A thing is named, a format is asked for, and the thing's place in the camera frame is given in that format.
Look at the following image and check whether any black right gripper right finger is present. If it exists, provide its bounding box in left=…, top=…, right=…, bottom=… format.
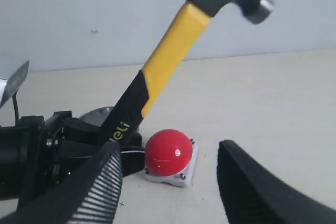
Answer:
left=217, top=140, right=335, bottom=223

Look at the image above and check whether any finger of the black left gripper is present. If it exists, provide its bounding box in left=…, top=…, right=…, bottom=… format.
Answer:
left=63, top=118, right=100, bottom=146
left=120, top=132, right=145, bottom=177

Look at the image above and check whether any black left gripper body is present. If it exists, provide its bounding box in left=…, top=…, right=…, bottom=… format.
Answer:
left=1, top=111, right=99, bottom=206

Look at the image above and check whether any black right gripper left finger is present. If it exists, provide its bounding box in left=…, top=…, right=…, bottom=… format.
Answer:
left=1, top=142, right=123, bottom=223

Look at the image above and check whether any yellow black claw hammer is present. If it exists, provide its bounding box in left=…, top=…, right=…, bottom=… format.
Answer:
left=96, top=0, right=275, bottom=145

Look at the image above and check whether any red dome push button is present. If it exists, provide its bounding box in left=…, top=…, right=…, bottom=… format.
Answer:
left=145, top=129, right=198, bottom=187

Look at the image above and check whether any round stainless steel plate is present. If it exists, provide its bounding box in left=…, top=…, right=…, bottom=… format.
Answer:
left=79, top=105, right=141, bottom=138

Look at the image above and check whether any black cable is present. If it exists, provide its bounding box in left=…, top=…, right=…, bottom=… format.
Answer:
left=12, top=91, right=22, bottom=127

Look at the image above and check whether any black wrist camera silver mount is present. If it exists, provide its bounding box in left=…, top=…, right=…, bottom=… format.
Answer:
left=1, top=57, right=29, bottom=108

